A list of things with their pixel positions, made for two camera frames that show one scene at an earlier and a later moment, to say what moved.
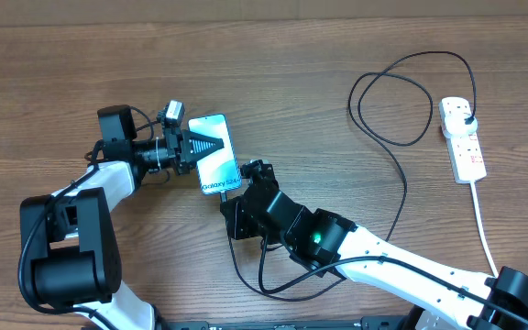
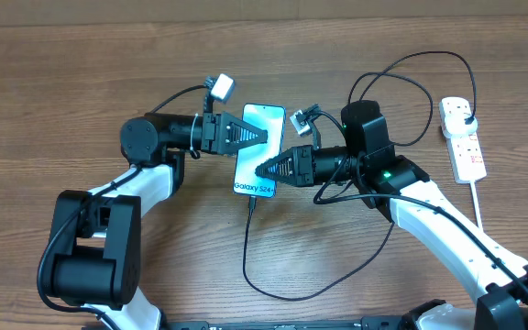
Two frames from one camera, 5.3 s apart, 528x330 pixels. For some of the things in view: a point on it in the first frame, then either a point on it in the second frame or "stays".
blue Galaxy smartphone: [219, 171] to [273, 119]
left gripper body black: [173, 149] to [210, 132]
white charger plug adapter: [458, 125] stays
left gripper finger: [201, 146] to [236, 134]
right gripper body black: [249, 225] to [307, 166]
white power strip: [467, 153] stays
